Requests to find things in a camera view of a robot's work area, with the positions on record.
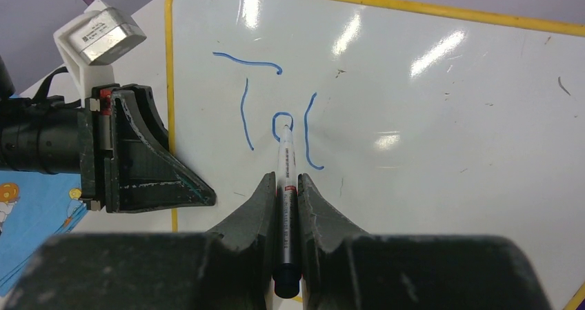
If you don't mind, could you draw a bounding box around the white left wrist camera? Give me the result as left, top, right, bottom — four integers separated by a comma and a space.
53, 0, 147, 100

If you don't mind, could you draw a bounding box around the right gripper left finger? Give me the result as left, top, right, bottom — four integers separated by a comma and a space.
4, 173, 276, 309

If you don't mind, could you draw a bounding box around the purple folded towel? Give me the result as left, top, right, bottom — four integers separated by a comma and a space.
571, 295, 584, 310

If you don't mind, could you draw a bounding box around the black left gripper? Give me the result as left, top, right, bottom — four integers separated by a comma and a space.
78, 86, 217, 213

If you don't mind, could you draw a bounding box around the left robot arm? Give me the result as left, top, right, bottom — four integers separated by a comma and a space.
1, 67, 217, 213

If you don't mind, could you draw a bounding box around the yellow framed whiteboard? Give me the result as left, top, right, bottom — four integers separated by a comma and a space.
165, 0, 584, 309

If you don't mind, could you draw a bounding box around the blue cartoon cloth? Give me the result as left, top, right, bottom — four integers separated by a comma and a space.
1, 171, 88, 297

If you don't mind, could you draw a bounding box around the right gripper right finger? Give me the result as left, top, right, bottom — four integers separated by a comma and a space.
298, 173, 551, 309

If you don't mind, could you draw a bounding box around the blue capped marker pen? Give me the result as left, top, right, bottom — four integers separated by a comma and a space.
272, 124, 301, 299

